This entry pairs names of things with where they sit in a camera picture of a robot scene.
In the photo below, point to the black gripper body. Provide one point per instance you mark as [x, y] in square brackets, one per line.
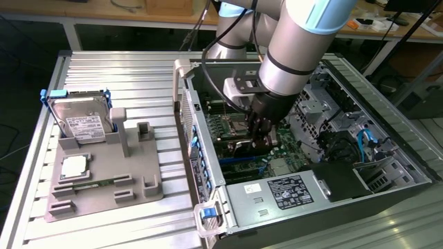
[274, 106]

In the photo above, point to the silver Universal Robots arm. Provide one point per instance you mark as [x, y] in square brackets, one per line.
[298, 46]

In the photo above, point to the blue expansion slot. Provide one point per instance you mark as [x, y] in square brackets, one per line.
[239, 160]

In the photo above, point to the CPU socket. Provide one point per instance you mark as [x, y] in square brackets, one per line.
[236, 127]

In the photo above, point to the green motherboard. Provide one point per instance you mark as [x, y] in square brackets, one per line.
[287, 153]

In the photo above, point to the metal disk bay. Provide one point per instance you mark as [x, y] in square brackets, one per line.
[313, 106]

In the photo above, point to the grey power supply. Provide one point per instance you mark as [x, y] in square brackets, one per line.
[276, 194]

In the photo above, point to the blue case latch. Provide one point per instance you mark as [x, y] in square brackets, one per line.
[207, 213]

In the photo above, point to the black open PC case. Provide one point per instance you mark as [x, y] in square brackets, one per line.
[311, 220]

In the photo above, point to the wooden desk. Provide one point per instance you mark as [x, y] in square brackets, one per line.
[381, 31]

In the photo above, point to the black box on floor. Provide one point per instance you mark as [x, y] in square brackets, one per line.
[422, 101]

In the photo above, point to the white and black desk items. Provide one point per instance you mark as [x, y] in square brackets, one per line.
[374, 23]

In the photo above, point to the grey parts rack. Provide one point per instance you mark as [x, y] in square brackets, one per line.
[103, 166]

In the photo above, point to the silver hard disk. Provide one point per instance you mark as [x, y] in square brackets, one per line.
[79, 122]

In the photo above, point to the green RAM stick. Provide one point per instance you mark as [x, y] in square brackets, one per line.
[91, 184]

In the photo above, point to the black stand pole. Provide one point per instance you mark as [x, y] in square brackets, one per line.
[417, 23]

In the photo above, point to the silver CPU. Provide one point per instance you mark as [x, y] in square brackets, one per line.
[74, 167]

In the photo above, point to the blue disk carrier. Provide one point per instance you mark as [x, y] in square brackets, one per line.
[56, 94]

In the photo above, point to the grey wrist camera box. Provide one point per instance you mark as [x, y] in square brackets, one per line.
[239, 94]

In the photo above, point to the black plastic air duct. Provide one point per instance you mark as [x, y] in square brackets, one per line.
[339, 181]

